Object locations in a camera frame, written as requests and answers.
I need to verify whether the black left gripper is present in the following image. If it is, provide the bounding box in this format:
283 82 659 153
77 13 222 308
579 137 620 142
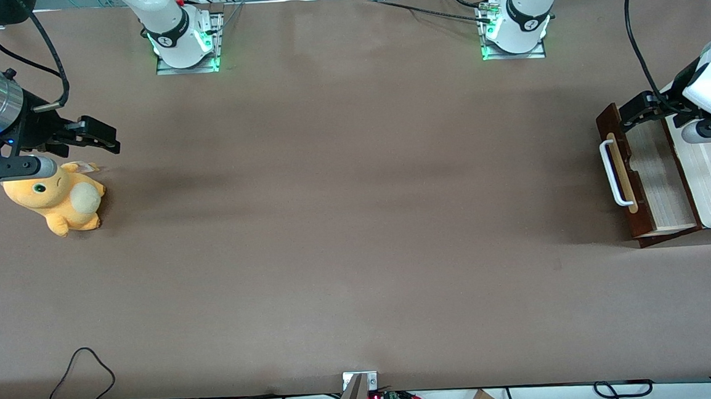
616 57 709 132

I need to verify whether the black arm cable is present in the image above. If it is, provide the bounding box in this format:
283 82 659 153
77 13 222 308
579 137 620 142
624 0 689 119
0 10 73 115

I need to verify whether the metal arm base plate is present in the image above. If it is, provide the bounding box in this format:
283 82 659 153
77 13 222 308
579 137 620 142
477 0 549 63
152 10 229 76

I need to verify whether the light wooden handle backplate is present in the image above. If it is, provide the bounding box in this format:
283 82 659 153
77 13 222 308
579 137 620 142
608 135 640 216

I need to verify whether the black cable across table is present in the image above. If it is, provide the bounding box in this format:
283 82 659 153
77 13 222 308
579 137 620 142
373 0 495 31

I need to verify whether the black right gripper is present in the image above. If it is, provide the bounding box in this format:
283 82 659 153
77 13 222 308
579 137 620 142
0 84 123 163

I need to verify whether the brown wooden drawer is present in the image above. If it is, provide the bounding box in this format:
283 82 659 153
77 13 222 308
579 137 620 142
594 97 702 251

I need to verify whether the orange plush toy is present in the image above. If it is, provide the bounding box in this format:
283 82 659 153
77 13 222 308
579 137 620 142
0 159 110 241

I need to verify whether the black cable loop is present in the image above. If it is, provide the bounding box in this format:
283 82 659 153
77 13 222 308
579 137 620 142
591 377 656 399

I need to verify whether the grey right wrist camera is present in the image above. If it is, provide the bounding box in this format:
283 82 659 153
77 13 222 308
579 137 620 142
0 152 59 183

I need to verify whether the white drawer handle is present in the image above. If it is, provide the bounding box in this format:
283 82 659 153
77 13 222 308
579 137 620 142
599 138 635 208

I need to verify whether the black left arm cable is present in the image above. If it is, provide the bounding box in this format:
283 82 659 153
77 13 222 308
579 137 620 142
624 0 689 119

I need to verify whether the black looped cable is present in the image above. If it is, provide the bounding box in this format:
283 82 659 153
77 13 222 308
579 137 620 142
46 345 118 399

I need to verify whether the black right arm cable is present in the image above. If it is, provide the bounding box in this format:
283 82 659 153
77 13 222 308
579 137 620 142
0 10 73 115

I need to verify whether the metal table edge bracket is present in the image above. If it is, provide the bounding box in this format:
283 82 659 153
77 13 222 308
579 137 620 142
341 369 380 393

